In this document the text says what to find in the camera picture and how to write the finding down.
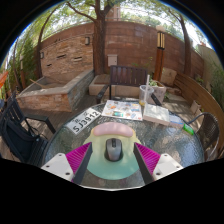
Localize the black and grey computer mouse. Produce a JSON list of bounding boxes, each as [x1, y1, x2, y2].
[[104, 137, 125, 163]]

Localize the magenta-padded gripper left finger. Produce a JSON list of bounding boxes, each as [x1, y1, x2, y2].
[[40, 142, 94, 185]]

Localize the slim leaning tree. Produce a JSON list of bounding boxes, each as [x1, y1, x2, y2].
[[166, 6, 194, 78]]

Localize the wooden garden lamp post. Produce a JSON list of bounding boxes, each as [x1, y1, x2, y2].
[[153, 25, 167, 82]]

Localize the colourful picture magazine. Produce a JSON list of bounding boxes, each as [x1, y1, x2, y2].
[[101, 99, 144, 122]]

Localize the clear plastic cup with straw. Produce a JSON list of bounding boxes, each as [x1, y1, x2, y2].
[[138, 74, 155, 108]]

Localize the small white plant pot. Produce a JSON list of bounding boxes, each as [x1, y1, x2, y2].
[[189, 99, 201, 115]]

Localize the black metal chair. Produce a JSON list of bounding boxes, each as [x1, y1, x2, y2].
[[0, 92, 57, 167]]

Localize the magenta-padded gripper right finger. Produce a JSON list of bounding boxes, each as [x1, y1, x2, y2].
[[132, 142, 185, 185]]

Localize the grey wall utility box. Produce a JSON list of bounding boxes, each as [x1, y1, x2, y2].
[[107, 54, 118, 67]]

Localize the large tree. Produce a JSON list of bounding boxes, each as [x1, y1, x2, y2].
[[64, 0, 141, 76]]

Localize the curved wooden bench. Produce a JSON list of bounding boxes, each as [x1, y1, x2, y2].
[[173, 72, 224, 149]]

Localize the dark wooden slatted armchair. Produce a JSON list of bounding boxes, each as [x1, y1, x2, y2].
[[96, 65, 163, 107]]

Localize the stone garden trough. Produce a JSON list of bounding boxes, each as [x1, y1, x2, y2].
[[16, 68, 95, 113]]

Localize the dark wicker chair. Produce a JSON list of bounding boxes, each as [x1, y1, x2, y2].
[[186, 111, 221, 162]]

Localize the green round mouse pad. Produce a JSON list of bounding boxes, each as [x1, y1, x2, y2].
[[81, 121, 148, 181]]

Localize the white license plate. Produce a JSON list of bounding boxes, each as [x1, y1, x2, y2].
[[65, 107, 102, 135]]

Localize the white square plant pot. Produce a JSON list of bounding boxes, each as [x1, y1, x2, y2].
[[148, 79, 167, 105]]

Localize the small green object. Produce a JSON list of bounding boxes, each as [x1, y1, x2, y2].
[[182, 123, 196, 136]]

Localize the small blue booklet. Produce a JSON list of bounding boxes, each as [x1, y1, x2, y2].
[[168, 114, 185, 129]]

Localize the thick white book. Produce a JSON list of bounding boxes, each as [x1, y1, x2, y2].
[[142, 103, 171, 127]]

